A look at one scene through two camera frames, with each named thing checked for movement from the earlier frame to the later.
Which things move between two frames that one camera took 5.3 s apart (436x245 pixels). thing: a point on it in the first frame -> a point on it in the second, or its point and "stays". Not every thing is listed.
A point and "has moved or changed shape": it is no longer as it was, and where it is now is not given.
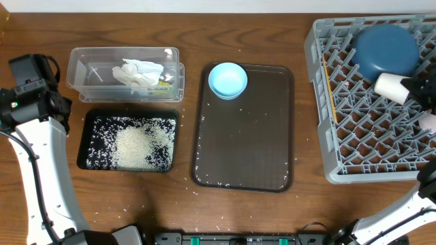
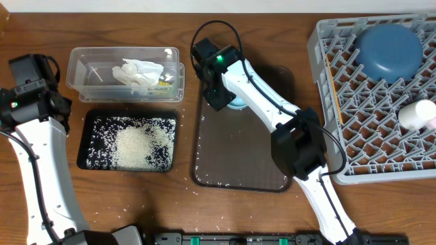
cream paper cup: x=390 y=86 -> x=415 y=116
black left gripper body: x=65 y=103 stays
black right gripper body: x=429 y=99 -> x=221 y=96
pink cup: x=428 y=121 stays
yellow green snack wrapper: x=162 y=90 stays
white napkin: x=139 y=73 stays
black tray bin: x=127 y=139 stays
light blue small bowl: x=227 y=80 has moved or changed shape
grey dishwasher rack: x=364 y=138 stays
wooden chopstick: x=330 y=89 has moved or changed shape
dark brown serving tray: x=246 y=142 stays
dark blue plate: x=385 y=48 stays
